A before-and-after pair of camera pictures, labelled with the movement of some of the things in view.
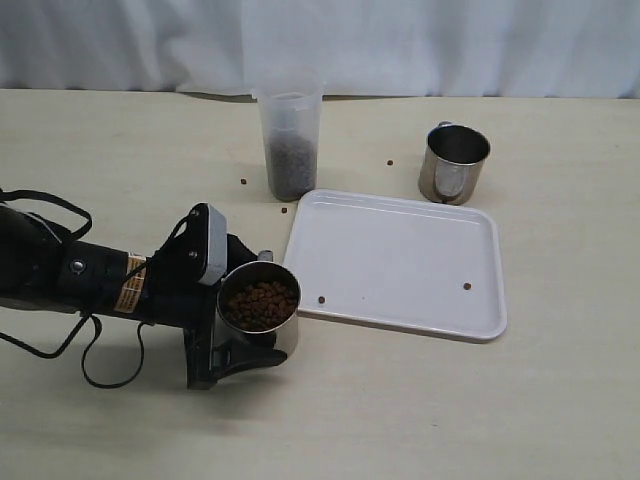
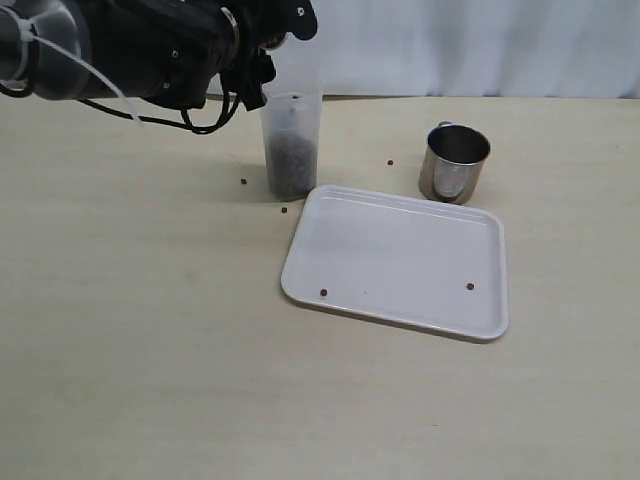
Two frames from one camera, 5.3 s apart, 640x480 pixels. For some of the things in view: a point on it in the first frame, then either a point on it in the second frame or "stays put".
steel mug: [452, 164] stays put
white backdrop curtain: [388, 48] stays put
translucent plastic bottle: [291, 119] stays put
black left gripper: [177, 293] to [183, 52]
